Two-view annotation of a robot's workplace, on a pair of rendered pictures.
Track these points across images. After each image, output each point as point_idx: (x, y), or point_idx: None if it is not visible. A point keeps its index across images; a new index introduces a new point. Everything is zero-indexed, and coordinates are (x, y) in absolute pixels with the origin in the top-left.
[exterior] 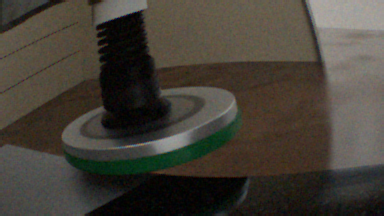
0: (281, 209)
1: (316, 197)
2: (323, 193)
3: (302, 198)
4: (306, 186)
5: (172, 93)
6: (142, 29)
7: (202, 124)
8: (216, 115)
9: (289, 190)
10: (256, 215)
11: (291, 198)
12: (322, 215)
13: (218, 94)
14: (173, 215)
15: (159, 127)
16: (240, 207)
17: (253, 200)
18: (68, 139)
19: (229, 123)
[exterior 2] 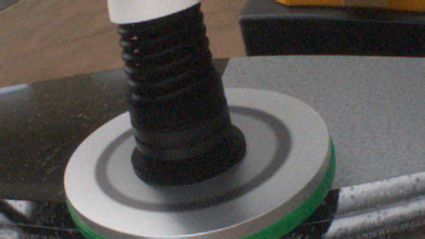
0: (28, 162)
1: (7, 171)
2: (2, 174)
3: (16, 171)
4: (13, 182)
5: (175, 216)
6: (132, 52)
7: (80, 146)
8: (72, 159)
9: (26, 180)
10: (45, 158)
11: (24, 172)
12: (4, 156)
13: (91, 205)
14: None
15: (122, 137)
16: (58, 166)
17: (50, 173)
18: (263, 95)
19: None
